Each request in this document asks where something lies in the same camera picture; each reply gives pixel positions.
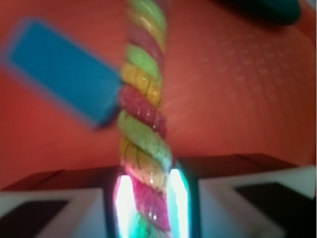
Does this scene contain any multicolored twisted rope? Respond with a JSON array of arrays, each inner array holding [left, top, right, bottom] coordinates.
[[117, 0, 174, 238]]

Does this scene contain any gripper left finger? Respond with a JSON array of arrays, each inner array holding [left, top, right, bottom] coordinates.
[[0, 166, 133, 238]]

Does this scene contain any red plastic tray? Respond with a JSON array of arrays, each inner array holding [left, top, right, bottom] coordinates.
[[0, 0, 317, 187]]

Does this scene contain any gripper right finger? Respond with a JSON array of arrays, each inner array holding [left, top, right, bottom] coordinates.
[[168, 154, 317, 238]]

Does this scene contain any blue rectangular block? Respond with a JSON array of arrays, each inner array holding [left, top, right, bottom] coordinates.
[[0, 17, 122, 129]]

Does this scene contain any dark green oval stone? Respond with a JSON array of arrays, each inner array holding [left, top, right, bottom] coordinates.
[[217, 0, 301, 26]]

